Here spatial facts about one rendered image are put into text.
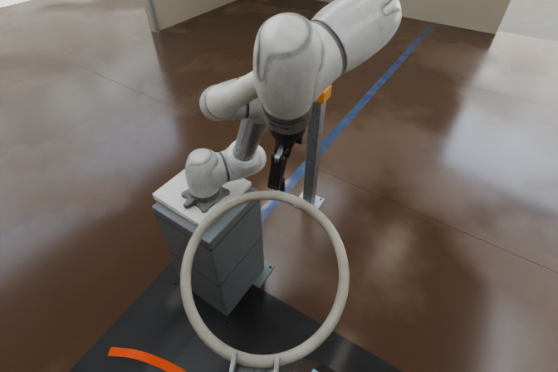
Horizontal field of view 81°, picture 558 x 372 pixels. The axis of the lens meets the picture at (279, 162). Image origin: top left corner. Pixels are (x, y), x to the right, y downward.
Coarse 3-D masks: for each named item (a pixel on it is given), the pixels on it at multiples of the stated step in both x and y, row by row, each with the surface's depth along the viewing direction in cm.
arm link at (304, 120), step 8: (312, 104) 57; (264, 112) 58; (272, 120) 57; (280, 120) 56; (288, 120) 56; (296, 120) 56; (304, 120) 58; (272, 128) 60; (280, 128) 59; (288, 128) 58; (296, 128) 59; (304, 128) 60
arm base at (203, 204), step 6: (222, 186) 171; (186, 192) 167; (222, 192) 167; (228, 192) 168; (192, 198) 161; (198, 198) 160; (204, 198) 160; (210, 198) 161; (216, 198) 164; (186, 204) 159; (192, 204) 161; (198, 204) 161; (204, 204) 161; (210, 204) 162; (204, 210) 159
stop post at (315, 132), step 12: (324, 96) 198; (312, 108) 209; (324, 108) 211; (312, 120) 215; (312, 132) 221; (312, 144) 227; (312, 156) 234; (312, 168) 241; (312, 180) 249; (312, 192) 258; (312, 204) 271
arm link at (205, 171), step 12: (192, 156) 150; (204, 156) 149; (216, 156) 153; (192, 168) 148; (204, 168) 148; (216, 168) 152; (192, 180) 152; (204, 180) 151; (216, 180) 154; (192, 192) 158; (204, 192) 156; (216, 192) 162
